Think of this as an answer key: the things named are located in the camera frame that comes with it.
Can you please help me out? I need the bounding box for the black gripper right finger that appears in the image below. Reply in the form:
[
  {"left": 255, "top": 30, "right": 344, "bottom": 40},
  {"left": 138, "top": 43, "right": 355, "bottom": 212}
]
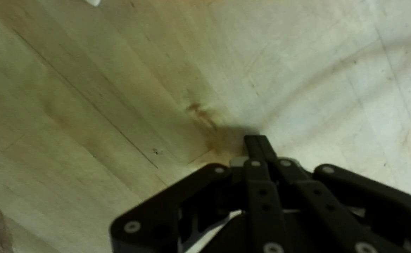
[{"left": 261, "top": 134, "right": 411, "bottom": 253}]

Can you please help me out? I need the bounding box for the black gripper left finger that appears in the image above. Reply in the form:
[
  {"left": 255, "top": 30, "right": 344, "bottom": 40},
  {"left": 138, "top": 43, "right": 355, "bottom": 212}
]
[{"left": 110, "top": 134, "right": 294, "bottom": 253}]

